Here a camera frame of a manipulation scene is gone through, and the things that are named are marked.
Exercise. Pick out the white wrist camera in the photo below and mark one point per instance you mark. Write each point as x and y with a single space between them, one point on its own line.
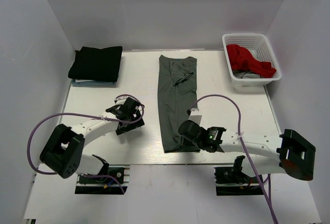
195 115
120 100

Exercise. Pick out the folded black t shirt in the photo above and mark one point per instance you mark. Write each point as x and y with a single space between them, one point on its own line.
94 64

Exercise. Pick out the grey t shirt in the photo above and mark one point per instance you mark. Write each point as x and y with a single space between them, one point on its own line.
245 74
177 85

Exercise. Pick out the grey t shirt in basket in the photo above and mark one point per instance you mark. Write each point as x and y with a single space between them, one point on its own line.
245 74

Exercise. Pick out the folded light blue t shirt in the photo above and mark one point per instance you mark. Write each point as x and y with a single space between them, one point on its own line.
91 83

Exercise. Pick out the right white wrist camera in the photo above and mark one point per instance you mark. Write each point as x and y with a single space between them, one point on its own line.
195 115

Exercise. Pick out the white plastic basket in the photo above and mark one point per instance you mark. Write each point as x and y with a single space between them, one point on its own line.
260 48

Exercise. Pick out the red t shirt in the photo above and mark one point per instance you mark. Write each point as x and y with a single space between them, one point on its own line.
241 59

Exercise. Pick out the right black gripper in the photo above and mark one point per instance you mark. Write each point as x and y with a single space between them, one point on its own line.
187 143

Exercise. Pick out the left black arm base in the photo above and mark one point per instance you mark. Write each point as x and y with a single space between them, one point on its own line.
116 183

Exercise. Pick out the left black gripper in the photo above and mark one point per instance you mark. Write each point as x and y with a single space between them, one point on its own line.
132 127

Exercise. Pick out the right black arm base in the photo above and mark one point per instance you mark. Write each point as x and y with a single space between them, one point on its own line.
235 183

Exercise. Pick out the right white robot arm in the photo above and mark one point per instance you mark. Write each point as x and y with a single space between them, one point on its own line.
288 153

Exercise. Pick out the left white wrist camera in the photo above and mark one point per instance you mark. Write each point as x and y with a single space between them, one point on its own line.
120 100

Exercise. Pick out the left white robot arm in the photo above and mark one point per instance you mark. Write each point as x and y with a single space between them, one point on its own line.
63 152

